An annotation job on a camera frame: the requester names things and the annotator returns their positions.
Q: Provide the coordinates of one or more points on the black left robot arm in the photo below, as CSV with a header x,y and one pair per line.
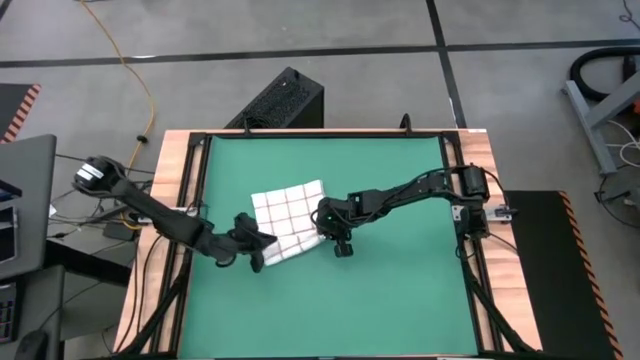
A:
x,y
160,215

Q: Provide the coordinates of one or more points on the small black hazard-striped mat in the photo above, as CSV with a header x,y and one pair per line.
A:
x,y
15,107

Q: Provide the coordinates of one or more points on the black power adapter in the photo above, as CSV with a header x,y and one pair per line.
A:
x,y
117,231

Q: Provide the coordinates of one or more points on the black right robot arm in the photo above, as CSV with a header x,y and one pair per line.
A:
x,y
410,192

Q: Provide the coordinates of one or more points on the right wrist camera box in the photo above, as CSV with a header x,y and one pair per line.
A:
x,y
320,225

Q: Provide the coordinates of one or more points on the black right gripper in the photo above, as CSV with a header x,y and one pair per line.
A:
x,y
342,220

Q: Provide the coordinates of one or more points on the black table clip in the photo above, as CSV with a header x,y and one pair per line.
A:
x,y
406,125
245,129

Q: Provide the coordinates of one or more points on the green table mat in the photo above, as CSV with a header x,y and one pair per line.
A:
x,y
325,310

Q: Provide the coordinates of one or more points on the black aluminium table frame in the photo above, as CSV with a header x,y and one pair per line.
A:
x,y
325,134

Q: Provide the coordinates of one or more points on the black computer mouse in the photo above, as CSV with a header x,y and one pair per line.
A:
x,y
31,346

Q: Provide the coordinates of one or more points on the large black hazard-striped mat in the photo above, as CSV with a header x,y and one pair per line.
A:
x,y
555,280

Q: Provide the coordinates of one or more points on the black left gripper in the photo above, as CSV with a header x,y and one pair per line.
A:
x,y
240,245

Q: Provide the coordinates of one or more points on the grey metal stand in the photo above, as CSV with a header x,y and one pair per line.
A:
x,y
595,120

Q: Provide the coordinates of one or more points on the white red-checked towel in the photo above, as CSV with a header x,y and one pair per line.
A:
x,y
290,215

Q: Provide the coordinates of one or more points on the grey keyboard desk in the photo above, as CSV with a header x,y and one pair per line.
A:
x,y
40,300

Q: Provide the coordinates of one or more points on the black mesh computer tower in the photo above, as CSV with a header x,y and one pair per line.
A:
x,y
285,100

